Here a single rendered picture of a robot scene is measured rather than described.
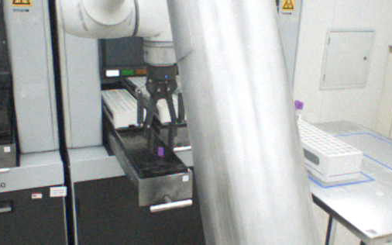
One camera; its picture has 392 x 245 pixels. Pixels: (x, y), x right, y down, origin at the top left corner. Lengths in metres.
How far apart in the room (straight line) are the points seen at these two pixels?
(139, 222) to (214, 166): 1.09
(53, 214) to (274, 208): 1.06
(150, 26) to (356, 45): 2.46
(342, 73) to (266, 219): 2.94
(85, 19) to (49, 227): 0.69
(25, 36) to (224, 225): 1.01
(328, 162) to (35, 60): 0.84
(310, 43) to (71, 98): 2.05
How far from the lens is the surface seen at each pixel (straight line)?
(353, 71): 3.31
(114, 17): 0.90
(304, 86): 3.06
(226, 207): 0.34
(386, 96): 3.54
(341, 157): 0.99
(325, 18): 3.06
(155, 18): 0.97
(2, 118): 1.30
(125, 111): 1.29
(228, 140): 0.33
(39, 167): 1.27
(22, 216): 1.34
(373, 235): 0.83
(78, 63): 1.28
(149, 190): 0.99
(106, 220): 1.38
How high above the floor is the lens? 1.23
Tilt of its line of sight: 18 degrees down
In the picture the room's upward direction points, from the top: 2 degrees clockwise
